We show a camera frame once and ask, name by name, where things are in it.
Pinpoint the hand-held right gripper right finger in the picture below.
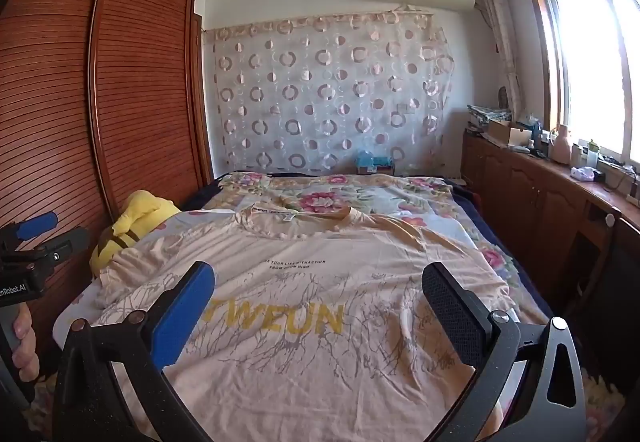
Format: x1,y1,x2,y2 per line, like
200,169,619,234
421,262,588,442

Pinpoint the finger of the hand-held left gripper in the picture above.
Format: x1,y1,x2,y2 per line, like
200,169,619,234
0,211,59,248
22,227,91,267

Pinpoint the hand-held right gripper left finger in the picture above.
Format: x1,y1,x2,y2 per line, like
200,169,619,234
52,261,216,442

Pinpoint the beige printed T-shirt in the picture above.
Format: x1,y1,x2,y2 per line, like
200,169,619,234
92,207,551,442

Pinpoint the person's left hand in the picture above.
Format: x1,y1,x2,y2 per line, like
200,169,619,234
10,306,41,377

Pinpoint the yellow plush toy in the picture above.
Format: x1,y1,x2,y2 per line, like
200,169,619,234
90,190,182,281

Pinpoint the wooden sideboard cabinet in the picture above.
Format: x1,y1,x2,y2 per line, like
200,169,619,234
460,128,640,320

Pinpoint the wooden slatted wardrobe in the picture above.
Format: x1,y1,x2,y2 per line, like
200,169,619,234
0,0,214,373

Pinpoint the blue plastic bag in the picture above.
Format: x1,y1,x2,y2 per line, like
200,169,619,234
356,149,392,168

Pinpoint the open cardboard box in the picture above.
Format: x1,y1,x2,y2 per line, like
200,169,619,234
487,119,534,149

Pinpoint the pink bottle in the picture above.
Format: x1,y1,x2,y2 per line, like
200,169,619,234
547,123,574,166

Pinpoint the folded patterned cloth stack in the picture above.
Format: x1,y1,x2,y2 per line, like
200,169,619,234
467,104,514,126

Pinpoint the wood-framed window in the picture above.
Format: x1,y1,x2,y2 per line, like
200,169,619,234
519,0,640,173

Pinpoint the hanging pale window curtain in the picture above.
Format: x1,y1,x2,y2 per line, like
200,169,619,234
475,0,527,123

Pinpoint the sheer circle-pattern wall curtain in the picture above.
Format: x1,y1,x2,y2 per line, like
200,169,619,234
202,10,459,176

